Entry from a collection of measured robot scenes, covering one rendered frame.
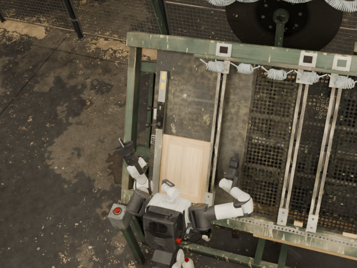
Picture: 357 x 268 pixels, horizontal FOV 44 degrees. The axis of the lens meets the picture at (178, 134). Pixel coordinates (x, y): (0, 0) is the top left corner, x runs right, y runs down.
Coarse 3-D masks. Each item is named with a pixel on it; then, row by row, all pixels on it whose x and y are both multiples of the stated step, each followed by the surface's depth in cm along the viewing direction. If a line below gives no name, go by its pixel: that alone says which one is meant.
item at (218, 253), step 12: (144, 168) 371; (132, 216) 372; (348, 216) 317; (228, 228) 387; (144, 240) 406; (192, 252) 391; (204, 252) 383; (216, 252) 381; (228, 252) 380; (240, 264) 379; (252, 264) 371; (264, 264) 369; (276, 264) 368
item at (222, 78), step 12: (216, 48) 291; (228, 48) 288; (216, 60) 279; (228, 72) 292; (216, 96) 302; (216, 108) 304; (216, 120) 309; (216, 132) 309; (216, 144) 310; (216, 156) 312; (216, 168) 317
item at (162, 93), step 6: (168, 72) 317; (162, 90) 318; (162, 96) 319; (156, 132) 327; (162, 132) 325; (156, 138) 328; (162, 138) 327; (156, 144) 329; (162, 144) 330; (156, 150) 330; (156, 156) 331; (156, 162) 333; (156, 168) 334; (156, 174) 335; (156, 180) 336; (156, 186) 337; (156, 192) 339
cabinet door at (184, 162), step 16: (176, 144) 326; (192, 144) 322; (208, 144) 318; (176, 160) 329; (192, 160) 325; (208, 160) 321; (160, 176) 336; (176, 176) 332; (192, 176) 328; (160, 192) 340; (192, 192) 331
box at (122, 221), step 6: (114, 204) 336; (120, 210) 332; (108, 216) 331; (114, 216) 330; (120, 216) 329; (126, 216) 335; (114, 222) 335; (120, 222) 332; (126, 222) 337; (120, 228) 341; (126, 228) 339
